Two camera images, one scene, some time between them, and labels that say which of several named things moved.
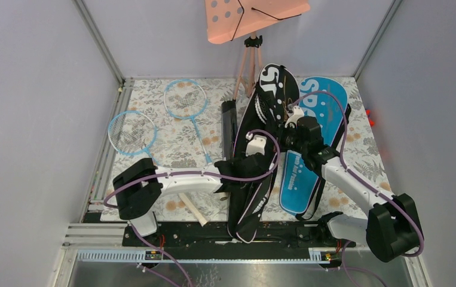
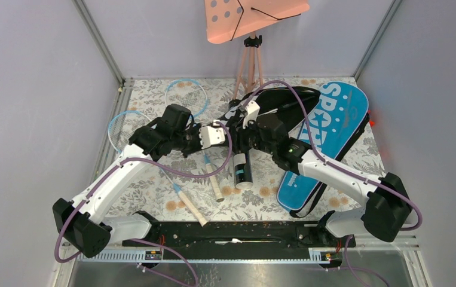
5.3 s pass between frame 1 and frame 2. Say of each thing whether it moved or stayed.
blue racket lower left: stayed
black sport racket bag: moved
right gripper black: moved
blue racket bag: moved
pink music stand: stayed
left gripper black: moved
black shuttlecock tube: moved
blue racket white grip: stayed
